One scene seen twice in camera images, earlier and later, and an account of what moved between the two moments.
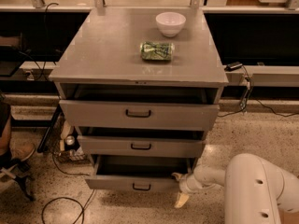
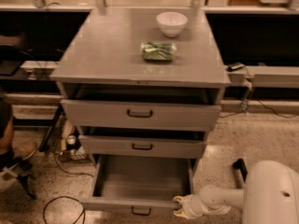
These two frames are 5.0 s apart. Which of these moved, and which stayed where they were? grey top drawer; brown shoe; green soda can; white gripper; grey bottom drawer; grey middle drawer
Moved: white gripper; grey bottom drawer
Stayed: grey top drawer; brown shoe; green soda can; grey middle drawer
